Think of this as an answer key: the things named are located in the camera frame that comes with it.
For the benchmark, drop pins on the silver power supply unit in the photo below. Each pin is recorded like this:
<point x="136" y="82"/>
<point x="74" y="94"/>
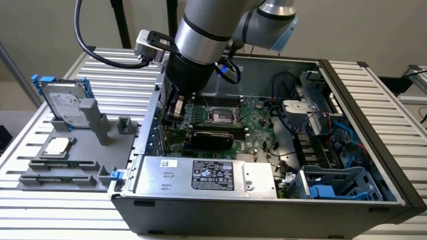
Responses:
<point x="187" y="180"/>

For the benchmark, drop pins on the grey parts rack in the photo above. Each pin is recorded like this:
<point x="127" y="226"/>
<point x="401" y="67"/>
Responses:
<point x="86" y="155"/>

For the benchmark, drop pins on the metal CPU socket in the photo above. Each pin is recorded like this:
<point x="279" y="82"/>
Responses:
<point x="221" y="115"/>

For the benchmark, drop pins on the black RAM slot bank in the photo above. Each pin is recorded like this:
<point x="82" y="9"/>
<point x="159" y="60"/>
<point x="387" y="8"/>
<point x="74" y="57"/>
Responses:
<point x="237" y="131"/>
<point x="216" y="100"/>

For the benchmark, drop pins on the silver CPU chip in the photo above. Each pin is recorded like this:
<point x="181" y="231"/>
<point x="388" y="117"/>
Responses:
<point x="57" y="145"/>

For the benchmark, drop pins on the blue drive bay cage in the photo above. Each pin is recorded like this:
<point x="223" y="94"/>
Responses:
<point x="356" y="180"/>

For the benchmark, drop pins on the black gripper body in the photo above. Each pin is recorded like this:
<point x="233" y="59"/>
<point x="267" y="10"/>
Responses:
<point x="188" y="75"/>

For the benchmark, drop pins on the blue disk bay carrier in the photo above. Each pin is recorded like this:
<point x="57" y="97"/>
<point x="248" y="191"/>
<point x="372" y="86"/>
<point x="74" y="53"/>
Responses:
<point x="321" y="192"/>

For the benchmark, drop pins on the black graphics card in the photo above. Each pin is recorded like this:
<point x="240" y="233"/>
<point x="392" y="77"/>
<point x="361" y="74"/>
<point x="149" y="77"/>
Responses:
<point x="213" y="141"/>

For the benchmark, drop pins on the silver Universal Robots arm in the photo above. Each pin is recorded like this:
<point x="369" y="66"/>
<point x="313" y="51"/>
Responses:
<point x="207" y="25"/>

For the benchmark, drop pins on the metal drive cage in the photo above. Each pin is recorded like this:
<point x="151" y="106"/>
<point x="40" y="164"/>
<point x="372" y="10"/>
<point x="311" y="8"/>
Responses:
<point x="316" y="100"/>

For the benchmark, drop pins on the green RAM stick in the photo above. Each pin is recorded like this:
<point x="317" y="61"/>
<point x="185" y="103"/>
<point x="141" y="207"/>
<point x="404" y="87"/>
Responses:
<point x="56" y="178"/>
<point x="62" y="163"/>

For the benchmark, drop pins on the green motherboard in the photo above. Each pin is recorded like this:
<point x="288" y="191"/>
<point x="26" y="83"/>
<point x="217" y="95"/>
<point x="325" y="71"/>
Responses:
<point x="257" y="130"/>

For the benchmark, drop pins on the silver hard disk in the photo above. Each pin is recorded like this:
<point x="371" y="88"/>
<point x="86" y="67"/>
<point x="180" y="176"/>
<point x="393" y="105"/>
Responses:
<point x="64" y="102"/>

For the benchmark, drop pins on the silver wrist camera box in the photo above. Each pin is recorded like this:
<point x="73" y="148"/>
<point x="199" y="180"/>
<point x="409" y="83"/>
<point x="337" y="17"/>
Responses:
<point x="147" y="47"/>

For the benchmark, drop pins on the aluminium frame rail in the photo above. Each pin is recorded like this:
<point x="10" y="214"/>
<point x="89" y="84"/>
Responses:
<point x="415" y="82"/>

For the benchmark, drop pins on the open black PC case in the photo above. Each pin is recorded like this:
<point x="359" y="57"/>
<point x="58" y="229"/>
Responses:
<point x="253" y="217"/>

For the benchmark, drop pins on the grey fan shroud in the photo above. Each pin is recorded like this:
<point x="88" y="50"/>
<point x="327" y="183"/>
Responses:
<point x="296" y="108"/>

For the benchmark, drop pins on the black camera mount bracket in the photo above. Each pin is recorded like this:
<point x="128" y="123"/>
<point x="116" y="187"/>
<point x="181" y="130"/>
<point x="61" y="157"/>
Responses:
<point x="163" y="41"/>

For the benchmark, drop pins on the blue disk caddy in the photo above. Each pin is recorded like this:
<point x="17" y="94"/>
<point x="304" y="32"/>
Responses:
<point x="46" y="79"/>

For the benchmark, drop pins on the blue case latch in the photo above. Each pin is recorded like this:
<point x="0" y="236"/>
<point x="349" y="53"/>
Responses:
<point x="119" y="175"/>

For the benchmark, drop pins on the black tripod pole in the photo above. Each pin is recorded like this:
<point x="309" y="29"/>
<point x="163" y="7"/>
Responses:
<point x="121" y="22"/>

